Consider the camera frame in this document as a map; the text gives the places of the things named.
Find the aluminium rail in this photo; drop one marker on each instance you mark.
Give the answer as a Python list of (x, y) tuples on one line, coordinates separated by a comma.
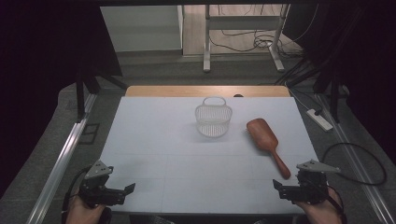
[(358, 165), (59, 168)]

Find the brown wooden hairbrush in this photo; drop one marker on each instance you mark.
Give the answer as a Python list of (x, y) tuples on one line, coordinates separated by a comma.
[(263, 135)]

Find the white foam board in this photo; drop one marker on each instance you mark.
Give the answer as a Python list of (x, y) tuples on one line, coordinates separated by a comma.
[(171, 168)]

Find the white cabinet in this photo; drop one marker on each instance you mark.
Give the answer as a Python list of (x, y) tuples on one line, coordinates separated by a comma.
[(143, 29)]

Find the white metal desk frame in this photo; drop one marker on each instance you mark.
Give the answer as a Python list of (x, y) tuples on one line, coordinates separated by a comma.
[(241, 22)]

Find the dark curtain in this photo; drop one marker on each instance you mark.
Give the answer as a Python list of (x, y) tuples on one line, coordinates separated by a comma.
[(367, 62), (37, 77)]

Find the white plastic basket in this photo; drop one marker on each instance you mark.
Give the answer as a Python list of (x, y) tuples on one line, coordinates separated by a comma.
[(213, 123)]

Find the white power strip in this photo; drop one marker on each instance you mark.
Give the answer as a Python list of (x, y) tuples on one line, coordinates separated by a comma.
[(320, 122)]

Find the wooden table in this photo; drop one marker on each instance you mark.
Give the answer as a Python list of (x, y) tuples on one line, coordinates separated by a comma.
[(174, 91)]

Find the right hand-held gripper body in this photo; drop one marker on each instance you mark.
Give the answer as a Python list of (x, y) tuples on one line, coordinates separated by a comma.
[(311, 186)]

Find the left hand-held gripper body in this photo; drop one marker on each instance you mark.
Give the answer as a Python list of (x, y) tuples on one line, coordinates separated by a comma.
[(93, 189)]

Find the person's right hand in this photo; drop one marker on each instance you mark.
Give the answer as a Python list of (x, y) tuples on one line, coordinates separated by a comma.
[(322, 213)]

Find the black metal stand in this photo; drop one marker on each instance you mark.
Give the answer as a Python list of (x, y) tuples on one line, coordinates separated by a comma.
[(334, 99), (81, 93)]

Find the black plug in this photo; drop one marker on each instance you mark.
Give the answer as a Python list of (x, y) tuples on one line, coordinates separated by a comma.
[(318, 112)]

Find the person's left hand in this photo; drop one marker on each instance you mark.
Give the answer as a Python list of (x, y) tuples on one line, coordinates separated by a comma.
[(82, 214)]

